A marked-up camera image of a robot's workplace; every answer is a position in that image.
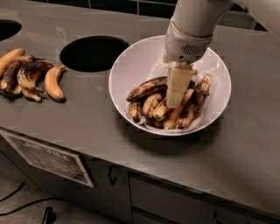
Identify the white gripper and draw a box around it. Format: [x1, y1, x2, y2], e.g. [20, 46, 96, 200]
[162, 21, 213, 109]

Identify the dark brown top banana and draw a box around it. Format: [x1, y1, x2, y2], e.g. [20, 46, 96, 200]
[125, 76, 196, 102]

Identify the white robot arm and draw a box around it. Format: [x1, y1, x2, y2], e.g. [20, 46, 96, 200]
[165, 0, 280, 109]

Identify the white bowl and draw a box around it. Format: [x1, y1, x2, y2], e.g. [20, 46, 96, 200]
[108, 36, 231, 136]

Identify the left spotted banana in bowl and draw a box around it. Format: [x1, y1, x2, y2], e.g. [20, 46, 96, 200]
[143, 92, 165, 119]

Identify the spotted banana in bowl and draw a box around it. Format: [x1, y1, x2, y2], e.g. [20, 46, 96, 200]
[153, 98, 170, 121]
[143, 92, 165, 119]
[175, 75, 211, 130]

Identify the right spotted banana in bowl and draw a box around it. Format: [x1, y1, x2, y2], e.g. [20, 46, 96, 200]
[175, 75, 211, 130]

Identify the yellow orange banana in bowl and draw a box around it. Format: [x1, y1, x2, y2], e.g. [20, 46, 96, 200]
[163, 88, 194, 130]

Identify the small leftmost banana in bowl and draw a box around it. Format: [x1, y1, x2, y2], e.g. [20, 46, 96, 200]
[128, 101, 143, 123]

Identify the yellow banana on counter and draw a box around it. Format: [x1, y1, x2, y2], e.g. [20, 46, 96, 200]
[44, 65, 66, 102]

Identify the dark curved banana on counter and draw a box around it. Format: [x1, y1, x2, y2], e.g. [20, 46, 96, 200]
[17, 61, 53, 102]

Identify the blackened banana on counter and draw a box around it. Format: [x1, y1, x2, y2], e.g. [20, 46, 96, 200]
[0, 55, 43, 98]

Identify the yellow banana at left edge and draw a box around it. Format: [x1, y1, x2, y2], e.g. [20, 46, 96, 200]
[0, 48, 25, 78]

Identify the landfill sign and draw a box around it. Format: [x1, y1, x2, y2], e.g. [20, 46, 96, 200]
[1, 131, 94, 187]

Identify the black floor object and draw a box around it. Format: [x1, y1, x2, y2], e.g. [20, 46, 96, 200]
[42, 206, 56, 224]

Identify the black cabinet handle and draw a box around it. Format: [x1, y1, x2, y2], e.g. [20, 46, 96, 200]
[108, 165, 118, 186]

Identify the black drawer handle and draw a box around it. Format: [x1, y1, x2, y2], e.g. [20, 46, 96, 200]
[213, 211, 224, 224]

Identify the black floor cable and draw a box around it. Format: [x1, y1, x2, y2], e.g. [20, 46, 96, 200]
[0, 181, 69, 217]

